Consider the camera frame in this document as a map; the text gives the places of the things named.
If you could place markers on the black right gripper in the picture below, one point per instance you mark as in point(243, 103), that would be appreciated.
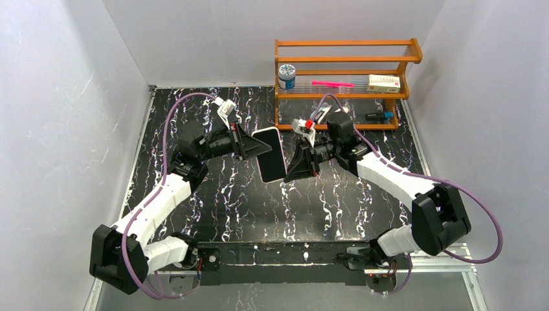
point(310, 155)

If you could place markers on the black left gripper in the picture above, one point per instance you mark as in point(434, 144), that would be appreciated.
point(236, 141)

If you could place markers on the pink phone case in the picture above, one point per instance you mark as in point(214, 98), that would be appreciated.
point(271, 155)

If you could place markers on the black smartphone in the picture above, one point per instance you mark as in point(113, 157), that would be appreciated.
point(271, 155)

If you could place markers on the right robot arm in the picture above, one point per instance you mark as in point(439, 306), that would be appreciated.
point(438, 216)

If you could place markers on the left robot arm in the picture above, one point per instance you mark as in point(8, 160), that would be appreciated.
point(122, 254)

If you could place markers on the teal white stapler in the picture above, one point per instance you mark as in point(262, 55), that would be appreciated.
point(321, 114)

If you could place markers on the black blue marker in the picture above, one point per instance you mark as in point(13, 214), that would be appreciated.
point(379, 116)

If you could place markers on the blue white round jar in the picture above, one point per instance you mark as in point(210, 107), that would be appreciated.
point(286, 76)

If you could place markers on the pink pen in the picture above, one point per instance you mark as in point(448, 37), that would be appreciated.
point(331, 84)

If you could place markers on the black base bar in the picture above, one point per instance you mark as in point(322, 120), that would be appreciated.
point(284, 262)

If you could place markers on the orange wooden shelf rack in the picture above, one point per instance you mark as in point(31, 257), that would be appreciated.
point(346, 68)

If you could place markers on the white red small box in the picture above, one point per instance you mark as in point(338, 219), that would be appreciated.
point(384, 83)

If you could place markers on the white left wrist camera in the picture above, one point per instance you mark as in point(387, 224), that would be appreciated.
point(225, 108)

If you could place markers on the aluminium frame rail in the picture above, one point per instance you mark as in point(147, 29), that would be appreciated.
point(442, 263)

